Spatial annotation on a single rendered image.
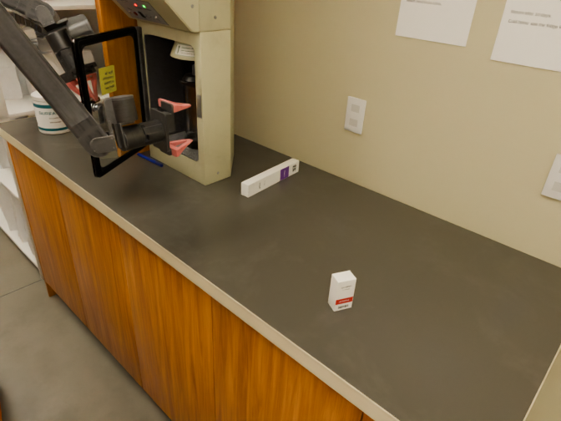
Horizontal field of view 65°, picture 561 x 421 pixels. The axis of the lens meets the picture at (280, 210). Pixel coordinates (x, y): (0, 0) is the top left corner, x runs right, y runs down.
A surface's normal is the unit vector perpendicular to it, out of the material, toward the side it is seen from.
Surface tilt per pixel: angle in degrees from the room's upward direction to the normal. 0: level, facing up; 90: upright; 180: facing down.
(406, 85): 90
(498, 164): 90
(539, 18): 90
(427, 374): 0
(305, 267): 0
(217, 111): 90
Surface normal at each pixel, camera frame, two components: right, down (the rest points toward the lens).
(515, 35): -0.68, 0.33
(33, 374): 0.06, -0.87
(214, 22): 0.73, 0.37
